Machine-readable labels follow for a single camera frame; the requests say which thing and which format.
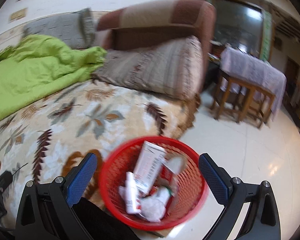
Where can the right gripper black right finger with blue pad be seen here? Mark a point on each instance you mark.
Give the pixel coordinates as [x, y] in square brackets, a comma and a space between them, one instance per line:
[262, 218]

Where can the grey quilted pillow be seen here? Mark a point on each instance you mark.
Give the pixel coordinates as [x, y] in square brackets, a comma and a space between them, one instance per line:
[75, 29]

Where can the white spray bottle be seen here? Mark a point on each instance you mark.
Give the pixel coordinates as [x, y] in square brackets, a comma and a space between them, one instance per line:
[132, 201]

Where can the green quilt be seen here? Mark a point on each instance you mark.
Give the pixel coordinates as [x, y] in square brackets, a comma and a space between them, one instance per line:
[40, 65]

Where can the large dark glass cabinet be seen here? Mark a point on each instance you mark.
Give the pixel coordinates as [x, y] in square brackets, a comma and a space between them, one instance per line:
[246, 25]

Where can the white long medicine box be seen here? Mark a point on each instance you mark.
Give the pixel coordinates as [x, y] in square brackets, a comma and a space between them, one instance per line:
[148, 166]

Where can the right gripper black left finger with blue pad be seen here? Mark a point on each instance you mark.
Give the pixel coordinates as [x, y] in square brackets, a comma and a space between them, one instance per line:
[45, 210]

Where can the leaf pattern fleece blanket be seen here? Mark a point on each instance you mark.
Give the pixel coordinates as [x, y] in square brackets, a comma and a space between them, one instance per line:
[49, 137]

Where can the white tissue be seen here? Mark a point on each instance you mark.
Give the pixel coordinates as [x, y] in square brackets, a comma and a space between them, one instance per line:
[152, 209]

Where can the brown sofa armrest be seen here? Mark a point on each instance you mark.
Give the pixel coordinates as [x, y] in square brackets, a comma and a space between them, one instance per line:
[151, 23]

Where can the wooden stool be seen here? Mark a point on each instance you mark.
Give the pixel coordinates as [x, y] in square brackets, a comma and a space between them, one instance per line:
[251, 99]

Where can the striped beige pillow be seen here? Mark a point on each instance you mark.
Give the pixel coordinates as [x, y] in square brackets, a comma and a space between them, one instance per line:
[173, 68]

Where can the cardboard sheet under basket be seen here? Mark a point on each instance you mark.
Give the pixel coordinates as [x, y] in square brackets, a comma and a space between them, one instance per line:
[162, 233]

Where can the red plastic mesh basket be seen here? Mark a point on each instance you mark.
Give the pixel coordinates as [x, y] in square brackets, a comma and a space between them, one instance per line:
[192, 187]

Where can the red white torn box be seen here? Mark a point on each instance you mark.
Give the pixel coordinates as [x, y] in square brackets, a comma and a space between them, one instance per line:
[171, 170]

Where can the table with lilac cloth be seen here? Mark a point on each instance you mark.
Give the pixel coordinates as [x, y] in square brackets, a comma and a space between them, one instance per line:
[255, 70]

